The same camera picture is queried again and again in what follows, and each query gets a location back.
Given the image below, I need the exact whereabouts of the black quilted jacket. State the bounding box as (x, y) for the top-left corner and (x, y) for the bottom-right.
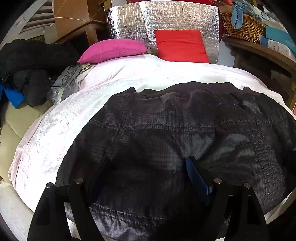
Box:
(56, 82), (295, 240)

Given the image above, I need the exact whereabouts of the white embossed bed blanket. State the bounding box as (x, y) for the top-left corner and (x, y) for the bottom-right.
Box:
(7, 53), (296, 241)

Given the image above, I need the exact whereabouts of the cream leather sofa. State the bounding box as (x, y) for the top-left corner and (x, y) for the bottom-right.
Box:
(0, 100), (53, 182)

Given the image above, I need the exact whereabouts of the blue jacket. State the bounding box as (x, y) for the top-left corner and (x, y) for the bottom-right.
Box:
(0, 83), (25, 109)

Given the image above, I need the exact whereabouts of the grey folded garment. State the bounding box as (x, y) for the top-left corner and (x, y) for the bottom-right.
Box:
(47, 63), (94, 105)

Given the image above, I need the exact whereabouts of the wooden side table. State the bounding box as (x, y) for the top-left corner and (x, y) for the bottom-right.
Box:
(222, 37), (295, 109)

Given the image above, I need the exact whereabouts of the black coat pile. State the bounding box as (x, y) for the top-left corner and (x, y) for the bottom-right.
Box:
(1, 39), (80, 106)

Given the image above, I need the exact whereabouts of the white tissue pack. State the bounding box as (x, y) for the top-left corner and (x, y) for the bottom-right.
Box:
(259, 35), (295, 57)

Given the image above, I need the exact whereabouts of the red cushion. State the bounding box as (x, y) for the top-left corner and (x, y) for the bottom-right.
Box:
(154, 30), (209, 63)

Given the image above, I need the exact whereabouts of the pink pillow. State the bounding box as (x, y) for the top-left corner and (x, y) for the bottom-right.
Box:
(77, 39), (147, 64)

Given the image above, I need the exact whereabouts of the wicker basket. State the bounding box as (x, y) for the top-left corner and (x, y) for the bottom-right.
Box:
(220, 13), (266, 44)

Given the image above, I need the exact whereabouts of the teal cardboard box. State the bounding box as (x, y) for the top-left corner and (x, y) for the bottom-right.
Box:
(265, 26), (296, 54)

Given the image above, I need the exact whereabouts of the blue cloth in basket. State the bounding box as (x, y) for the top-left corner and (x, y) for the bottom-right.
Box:
(231, 1), (249, 30)

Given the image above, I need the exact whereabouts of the brown wooden pillar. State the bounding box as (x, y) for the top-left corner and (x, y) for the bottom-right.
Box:
(53, 0), (106, 46)

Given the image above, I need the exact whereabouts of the red cloth on railing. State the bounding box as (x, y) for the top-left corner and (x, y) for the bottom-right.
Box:
(126, 0), (233, 6)

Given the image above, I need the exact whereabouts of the silver foil insulation board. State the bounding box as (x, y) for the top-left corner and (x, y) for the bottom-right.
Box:
(106, 1), (219, 64)

